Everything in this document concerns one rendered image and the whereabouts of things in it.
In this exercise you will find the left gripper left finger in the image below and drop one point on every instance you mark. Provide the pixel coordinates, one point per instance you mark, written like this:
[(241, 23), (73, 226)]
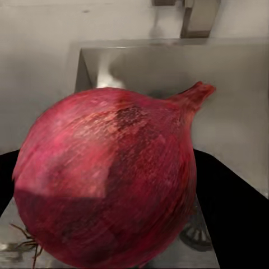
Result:
[(7, 164)]

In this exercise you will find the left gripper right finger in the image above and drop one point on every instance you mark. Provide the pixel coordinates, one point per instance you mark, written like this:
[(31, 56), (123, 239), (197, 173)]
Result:
[(236, 215)]

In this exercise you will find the vidalia onion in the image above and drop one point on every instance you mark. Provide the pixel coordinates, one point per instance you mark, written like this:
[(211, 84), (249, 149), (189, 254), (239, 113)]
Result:
[(106, 178)]

